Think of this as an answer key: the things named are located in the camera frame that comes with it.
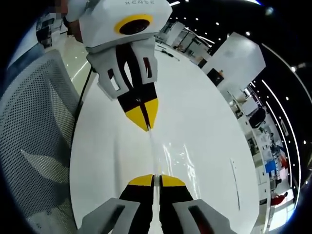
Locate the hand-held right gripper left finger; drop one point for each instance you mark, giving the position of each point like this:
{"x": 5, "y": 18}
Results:
{"x": 136, "y": 195}

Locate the clear food packaging bag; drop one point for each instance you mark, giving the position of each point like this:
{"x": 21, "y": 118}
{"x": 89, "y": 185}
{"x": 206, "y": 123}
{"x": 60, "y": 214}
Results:
{"x": 154, "y": 151}
{"x": 180, "y": 161}

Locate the blue storage bin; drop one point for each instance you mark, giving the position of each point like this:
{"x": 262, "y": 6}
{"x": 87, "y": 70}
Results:
{"x": 270, "y": 167}

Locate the grey mesh office chair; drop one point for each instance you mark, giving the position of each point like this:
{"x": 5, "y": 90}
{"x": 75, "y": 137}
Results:
{"x": 31, "y": 109}

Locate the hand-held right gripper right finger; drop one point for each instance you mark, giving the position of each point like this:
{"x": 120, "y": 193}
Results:
{"x": 175, "y": 195}

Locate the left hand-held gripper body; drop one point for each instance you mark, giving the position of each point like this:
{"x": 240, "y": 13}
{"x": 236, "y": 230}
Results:
{"x": 100, "y": 26}

